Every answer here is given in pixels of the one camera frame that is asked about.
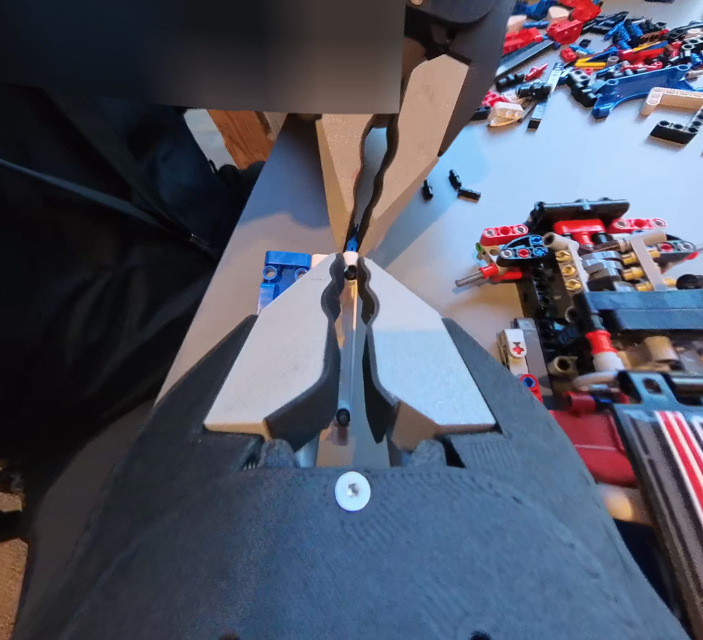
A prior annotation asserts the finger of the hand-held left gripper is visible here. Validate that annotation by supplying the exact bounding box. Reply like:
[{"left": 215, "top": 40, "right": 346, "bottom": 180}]
[
  {"left": 358, "top": 54, "right": 471, "bottom": 255},
  {"left": 315, "top": 113, "right": 375, "bottom": 252}
]

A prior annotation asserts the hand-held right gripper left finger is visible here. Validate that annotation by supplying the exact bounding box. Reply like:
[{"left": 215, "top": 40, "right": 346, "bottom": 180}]
[{"left": 203, "top": 254, "right": 346, "bottom": 450}]

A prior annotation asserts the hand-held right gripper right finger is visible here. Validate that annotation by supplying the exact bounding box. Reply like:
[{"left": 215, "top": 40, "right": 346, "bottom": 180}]
[{"left": 357, "top": 258, "right": 498, "bottom": 444}]

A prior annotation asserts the black brick race car model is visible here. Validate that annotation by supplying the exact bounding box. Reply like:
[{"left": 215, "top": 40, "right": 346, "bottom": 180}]
[{"left": 456, "top": 198, "right": 703, "bottom": 640}]

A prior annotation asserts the pile of brick pieces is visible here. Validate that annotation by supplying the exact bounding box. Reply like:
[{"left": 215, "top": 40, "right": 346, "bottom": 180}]
[{"left": 472, "top": 0, "right": 703, "bottom": 146}]

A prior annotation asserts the grey desk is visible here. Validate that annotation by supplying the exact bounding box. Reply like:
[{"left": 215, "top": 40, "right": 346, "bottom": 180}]
[{"left": 155, "top": 0, "right": 703, "bottom": 487}]

